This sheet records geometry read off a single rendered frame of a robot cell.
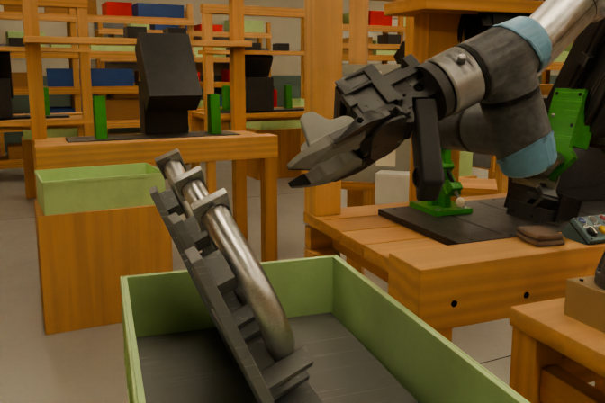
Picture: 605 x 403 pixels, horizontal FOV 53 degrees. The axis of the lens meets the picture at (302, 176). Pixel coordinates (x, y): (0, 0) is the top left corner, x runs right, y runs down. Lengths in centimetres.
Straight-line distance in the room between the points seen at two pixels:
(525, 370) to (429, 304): 23
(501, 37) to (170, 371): 70
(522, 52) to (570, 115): 112
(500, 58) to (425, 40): 126
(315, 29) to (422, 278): 83
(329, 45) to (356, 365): 107
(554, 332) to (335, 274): 42
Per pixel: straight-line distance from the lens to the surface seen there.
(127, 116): 832
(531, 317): 130
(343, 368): 104
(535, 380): 134
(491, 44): 77
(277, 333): 64
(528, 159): 82
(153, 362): 108
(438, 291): 140
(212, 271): 62
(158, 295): 116
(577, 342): 122
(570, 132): 188
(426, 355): 92
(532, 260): 154
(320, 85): 183
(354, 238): 165
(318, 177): 70
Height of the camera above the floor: 132
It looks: 10 degrees down
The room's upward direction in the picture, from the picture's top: straight up
